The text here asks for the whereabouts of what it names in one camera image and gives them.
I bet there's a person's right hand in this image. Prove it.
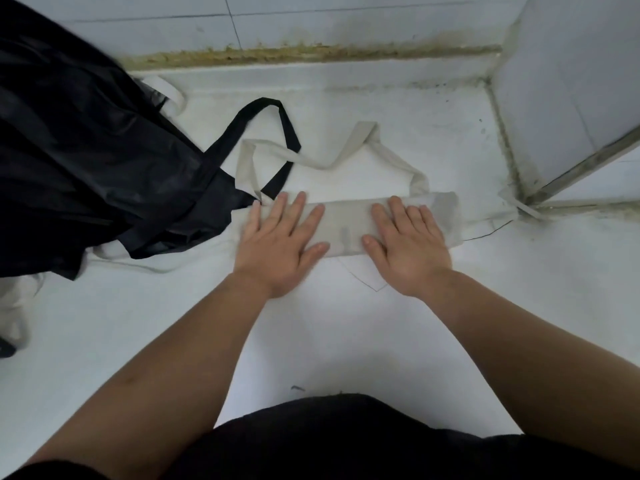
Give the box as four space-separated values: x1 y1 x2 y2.
361 196 454 300

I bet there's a person's left hand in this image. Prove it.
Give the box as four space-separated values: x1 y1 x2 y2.
232 191 331 300

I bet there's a beige tote bag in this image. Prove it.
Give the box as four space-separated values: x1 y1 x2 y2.
234 121 467 258

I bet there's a person's left forearm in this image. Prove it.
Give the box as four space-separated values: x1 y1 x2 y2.
22 272 274 480

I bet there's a person's right forearm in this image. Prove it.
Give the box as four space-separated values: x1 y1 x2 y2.
417 269 640 471

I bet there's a person's black clothing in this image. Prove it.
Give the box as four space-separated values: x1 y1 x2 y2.
0 393 640 480

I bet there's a black tote bag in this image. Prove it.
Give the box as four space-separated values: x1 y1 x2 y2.
0 0 302 281

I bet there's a white tote bag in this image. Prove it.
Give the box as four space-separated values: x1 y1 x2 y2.
0 75 241 358

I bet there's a metal door frame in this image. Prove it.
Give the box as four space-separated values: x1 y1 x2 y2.
524 126 640 207

